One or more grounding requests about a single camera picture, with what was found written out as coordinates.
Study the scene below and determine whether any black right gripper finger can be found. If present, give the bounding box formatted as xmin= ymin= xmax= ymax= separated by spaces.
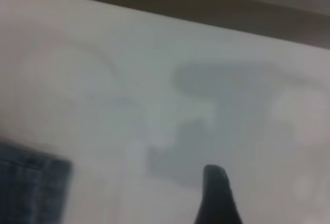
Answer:
xmin=192 ymin=164 xmax=243 ymax=224

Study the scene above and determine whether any blue denim shorts basketball print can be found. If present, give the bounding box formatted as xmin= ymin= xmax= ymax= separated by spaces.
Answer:
xmin=0 ymin=138 xmax=74 ymax=224

